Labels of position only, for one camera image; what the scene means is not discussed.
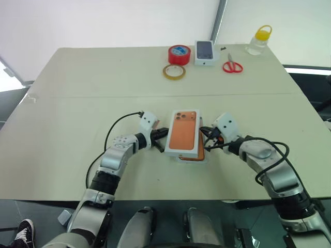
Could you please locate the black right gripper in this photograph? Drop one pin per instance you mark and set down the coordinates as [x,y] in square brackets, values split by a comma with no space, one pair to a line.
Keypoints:
[216,137]

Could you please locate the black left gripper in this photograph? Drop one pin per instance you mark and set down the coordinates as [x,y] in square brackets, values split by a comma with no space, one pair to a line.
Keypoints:
[156,135]

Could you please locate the orange smartphone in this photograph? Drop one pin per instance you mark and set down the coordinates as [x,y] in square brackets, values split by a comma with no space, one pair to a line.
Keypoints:
[201,153]

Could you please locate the white lid with orange phone print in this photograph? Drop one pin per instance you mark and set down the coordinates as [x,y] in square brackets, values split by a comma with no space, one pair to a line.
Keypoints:
[182,131]

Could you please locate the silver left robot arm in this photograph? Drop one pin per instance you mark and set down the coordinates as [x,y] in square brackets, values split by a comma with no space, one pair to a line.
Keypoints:
[113,157]

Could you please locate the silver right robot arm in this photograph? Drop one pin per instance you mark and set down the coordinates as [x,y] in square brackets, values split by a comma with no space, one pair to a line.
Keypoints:
[279,175]

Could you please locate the white box base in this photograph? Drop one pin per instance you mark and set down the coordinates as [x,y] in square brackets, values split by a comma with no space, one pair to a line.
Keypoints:
[191,163]

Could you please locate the white box with dark phone print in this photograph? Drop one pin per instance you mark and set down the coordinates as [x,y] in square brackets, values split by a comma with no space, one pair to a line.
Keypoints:
[204,50]

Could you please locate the clear yellowish tape roll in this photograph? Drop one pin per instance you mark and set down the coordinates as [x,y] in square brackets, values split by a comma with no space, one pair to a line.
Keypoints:
[165,73]

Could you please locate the red tape roll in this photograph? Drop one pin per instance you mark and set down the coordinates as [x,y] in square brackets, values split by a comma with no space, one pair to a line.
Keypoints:
[178,60]

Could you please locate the grey rounded shape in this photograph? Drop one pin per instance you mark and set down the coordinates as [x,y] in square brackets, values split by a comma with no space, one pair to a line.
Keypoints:
[199,227]
[139,227]

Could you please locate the clear bottle with yellow lid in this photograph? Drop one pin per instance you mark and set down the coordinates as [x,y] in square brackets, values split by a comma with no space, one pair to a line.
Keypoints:
[256,45]

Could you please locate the grey metal pole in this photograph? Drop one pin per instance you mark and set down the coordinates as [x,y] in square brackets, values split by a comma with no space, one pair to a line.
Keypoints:
[219,19]

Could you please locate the small grey block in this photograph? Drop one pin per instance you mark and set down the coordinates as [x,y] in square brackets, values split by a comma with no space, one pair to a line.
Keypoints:
[64,217]

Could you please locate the black and white sneaker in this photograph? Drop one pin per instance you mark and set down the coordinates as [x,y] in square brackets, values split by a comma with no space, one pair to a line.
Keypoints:
[24,232]

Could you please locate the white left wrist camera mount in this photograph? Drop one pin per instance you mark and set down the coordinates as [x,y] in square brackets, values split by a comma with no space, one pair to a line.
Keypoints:
[148,121]

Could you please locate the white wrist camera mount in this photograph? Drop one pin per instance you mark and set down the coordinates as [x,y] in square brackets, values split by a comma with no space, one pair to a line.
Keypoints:
[148,121]
[227,124]

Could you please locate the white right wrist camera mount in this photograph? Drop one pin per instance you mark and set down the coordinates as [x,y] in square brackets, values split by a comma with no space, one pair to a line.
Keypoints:
[227,124]

